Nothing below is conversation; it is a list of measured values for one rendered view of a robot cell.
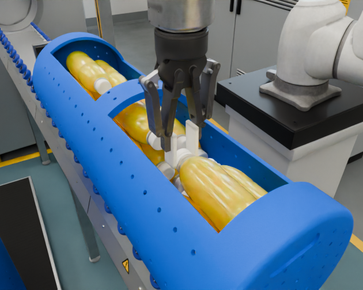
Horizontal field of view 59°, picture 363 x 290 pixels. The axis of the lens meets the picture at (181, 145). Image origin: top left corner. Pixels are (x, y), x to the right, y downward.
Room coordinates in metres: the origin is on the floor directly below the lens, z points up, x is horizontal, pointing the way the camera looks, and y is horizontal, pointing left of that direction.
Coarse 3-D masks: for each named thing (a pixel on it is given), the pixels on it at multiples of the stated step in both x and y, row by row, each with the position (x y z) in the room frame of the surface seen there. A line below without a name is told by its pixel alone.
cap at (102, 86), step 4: (100, 80) 0.76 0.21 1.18; (104, 80) 0.76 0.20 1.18; (96, 84) 0.75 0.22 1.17; (100, 84) 0.75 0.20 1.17; (104, 84) 0.75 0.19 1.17; (108, 84) 0.76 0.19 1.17; (96, 88) 0.75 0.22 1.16; (100, 88) 0.75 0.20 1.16; (104, 88) 0.75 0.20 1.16; (108, 88) 0.76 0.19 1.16; (100, 92) 0.75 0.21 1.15; (104, 92) 0.75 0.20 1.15
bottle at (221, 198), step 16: (192, 160) 0.41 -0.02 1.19; (208, 160) 0.41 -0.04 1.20; (192, 176) 0.38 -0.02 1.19; (208, 176) 0.37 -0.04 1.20; (224, 176) 0.37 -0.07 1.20; (192, 192) 0.36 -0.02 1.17; (208, 192) 0.35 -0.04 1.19; (224, 192) 0.34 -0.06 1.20; (240, 192) 0.34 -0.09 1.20; (208, 208) 0.33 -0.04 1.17; (224, 208) 0.32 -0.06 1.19; (240, 208) 0.31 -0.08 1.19; (224, 224) 0.30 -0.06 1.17
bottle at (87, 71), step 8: (72, 56) 0.89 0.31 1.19; (80, 56) 0.88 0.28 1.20; (88, 56) 0.89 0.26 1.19; (72, 64) 0.86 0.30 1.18; (80, 64) 0.83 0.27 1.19; (88, 64) 0.82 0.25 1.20; (96, 64) 0.83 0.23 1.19; (72, 72) 0.86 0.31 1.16; (80, 72) 0.81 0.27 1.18; (88, 72) 0.79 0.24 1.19; (96, 72) 0.79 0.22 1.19; (104, 72) 0.80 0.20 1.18; (80, 80) 0.80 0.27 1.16; (88, 80) 0.77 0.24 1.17; (96, 80) 0.76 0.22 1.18; (88, 88) 0.78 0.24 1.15
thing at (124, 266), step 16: (16, 32) 1.99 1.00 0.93; (32, 32) 2.00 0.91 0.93; (0, 48) 1.83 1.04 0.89; (16, 48) 1.71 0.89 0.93; (32, 48) 1.71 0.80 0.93; (32, 64) 1.49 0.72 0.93; (16, 80) 1.44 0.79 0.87; (32, 112) 1.16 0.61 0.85; (48, 128) 0.98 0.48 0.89; (48, 144) 0.95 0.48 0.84; (64, 160) 0.81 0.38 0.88; (80, 192) 0.68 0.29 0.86; (96, 208) 0.59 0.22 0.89; (96, 224) 0.57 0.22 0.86; (112, 240) 0.50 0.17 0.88; (112, 256) 0.48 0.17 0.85; (128, 272) 0.42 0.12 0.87; (128, 288) 0.40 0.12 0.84; (144, 288) 0.37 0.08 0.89
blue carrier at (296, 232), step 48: (48, 48) 0.90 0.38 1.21; (96, 48) 1.00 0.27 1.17; (48, 96) 0.75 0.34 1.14; (144, 96) 0.58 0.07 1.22; (96, 144) 0.50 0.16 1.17; (240, 144) 0.53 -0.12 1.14; (144, 192) 0.36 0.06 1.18; (288, 192) 0.30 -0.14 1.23; (144, 240) 0.31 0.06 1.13; (192, 240) 0.26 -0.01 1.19; (240, 240) 0.24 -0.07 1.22; (288, 240) 0.23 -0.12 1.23; (336, 240) 0.29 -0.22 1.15; (192, 288) 0.22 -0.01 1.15; (240, 288) 0.19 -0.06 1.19; (288, 288) 0.24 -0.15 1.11
